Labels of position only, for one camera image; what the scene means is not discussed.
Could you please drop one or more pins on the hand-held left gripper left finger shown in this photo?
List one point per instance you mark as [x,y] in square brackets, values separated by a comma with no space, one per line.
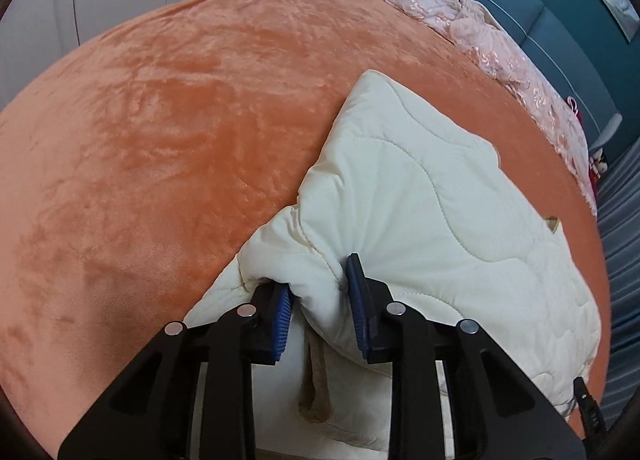
[281,320]

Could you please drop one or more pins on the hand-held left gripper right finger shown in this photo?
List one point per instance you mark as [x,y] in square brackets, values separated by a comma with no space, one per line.
[357,310]

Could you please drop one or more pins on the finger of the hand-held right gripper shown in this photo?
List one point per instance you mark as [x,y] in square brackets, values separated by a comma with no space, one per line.
[590,410]

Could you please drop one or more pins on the cream quilted jacket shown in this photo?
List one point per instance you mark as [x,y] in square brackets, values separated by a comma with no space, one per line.
[425,200]

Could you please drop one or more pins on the grey pleated curtain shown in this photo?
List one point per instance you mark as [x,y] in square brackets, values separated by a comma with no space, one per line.
[620,240]

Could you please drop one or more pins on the orange plush blanket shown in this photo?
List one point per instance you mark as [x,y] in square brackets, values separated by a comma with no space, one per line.
[150,139]

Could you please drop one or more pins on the red patterned cloth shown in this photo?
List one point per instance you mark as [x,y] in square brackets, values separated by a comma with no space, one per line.
[597,164]

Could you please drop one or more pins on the pink lace cloth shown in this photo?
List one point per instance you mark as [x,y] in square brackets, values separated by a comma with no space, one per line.
[465,29]

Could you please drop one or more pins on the blue padded headboard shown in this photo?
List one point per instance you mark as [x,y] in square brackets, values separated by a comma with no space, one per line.
[545,39]

